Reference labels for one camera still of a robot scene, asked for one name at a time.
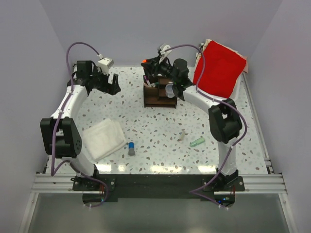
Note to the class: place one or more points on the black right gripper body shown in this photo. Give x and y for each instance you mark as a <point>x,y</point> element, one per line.
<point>165,70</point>

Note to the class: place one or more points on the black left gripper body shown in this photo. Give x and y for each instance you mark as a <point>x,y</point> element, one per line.
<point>100,80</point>

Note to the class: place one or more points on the pink capped white marker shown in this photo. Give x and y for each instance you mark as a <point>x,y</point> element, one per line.
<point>147,81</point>

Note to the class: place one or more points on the clear jar of paperclips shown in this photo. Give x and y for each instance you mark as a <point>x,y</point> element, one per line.
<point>169,90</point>

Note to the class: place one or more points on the brown wooden desk organizer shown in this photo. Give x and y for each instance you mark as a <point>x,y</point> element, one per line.
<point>155,97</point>

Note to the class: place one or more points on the green translucent cap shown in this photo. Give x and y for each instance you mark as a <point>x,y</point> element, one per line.
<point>197,142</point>

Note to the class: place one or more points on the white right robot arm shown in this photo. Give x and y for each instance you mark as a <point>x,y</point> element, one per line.
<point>225,121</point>

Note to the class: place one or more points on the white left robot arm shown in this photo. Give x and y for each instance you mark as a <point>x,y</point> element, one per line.
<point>60,134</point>

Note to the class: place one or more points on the white plastic basket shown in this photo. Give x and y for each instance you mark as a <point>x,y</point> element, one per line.
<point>235,93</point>

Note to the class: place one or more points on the white folded towel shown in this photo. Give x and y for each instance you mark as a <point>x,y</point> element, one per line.
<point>103,139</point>

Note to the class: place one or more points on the blue grey stamp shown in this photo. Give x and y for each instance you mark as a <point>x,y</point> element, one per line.
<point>131,149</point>

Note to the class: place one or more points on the beige small tube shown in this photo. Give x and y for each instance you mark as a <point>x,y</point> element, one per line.
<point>182,135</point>

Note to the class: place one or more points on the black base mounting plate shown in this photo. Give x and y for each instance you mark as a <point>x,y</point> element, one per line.
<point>112,187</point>

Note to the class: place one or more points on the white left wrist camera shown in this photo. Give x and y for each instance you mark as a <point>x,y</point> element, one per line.
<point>105,63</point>

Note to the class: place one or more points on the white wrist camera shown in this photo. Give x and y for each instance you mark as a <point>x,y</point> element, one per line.
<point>105,63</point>
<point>163,51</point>

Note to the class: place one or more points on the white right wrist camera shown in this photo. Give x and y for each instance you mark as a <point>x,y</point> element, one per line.
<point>163,51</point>

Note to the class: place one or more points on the aluminium frame rail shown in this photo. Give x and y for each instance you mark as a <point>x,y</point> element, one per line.
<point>269,183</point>

